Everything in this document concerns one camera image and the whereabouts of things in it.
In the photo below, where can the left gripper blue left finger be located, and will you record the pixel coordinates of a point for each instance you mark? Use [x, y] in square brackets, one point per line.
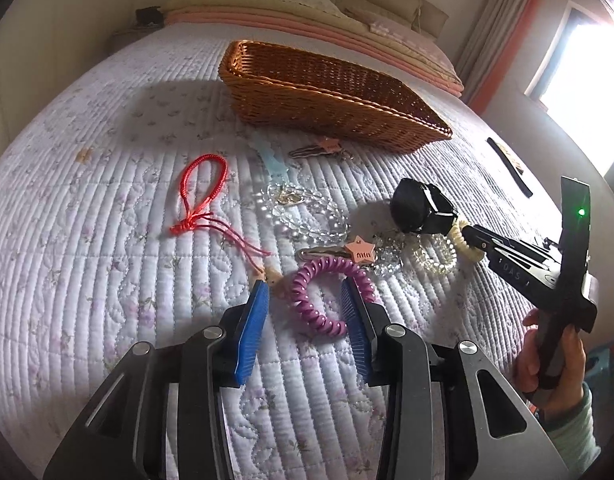
[216, 357]

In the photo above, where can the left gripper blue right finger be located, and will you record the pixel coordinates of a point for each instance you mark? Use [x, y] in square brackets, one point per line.
[389, 354]

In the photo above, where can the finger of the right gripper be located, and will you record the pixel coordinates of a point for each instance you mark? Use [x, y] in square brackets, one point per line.
[502, 248]

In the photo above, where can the black hair scrunchie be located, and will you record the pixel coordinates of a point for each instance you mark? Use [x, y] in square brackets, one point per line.
[421, 208]

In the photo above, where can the pink star snap clip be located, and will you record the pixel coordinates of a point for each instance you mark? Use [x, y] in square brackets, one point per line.
[358, 250]

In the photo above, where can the green right sleeve forearm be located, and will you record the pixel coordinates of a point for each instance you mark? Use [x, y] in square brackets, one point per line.
[573, 437]

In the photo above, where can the person's right hand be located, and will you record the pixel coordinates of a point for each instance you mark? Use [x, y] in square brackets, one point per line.
[569, 391]

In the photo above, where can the quilted floral bedspread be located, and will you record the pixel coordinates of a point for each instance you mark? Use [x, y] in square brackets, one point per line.
[88, 267]

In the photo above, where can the window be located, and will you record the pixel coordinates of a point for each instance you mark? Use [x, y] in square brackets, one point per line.
[573, 92]

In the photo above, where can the light blue hair clip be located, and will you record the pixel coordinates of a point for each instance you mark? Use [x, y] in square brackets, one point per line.
[276, 167]

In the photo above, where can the brown wicker basket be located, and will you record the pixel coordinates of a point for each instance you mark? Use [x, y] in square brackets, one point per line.
[280, 86]

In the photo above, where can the beige pink curtain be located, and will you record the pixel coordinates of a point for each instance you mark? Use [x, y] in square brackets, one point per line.
[490, 48]

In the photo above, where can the pink folded blanket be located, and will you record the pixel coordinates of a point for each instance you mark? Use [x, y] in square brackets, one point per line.
[349, 34]

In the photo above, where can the dark bedside object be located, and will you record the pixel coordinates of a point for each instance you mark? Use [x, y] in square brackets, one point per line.
[150, 16]

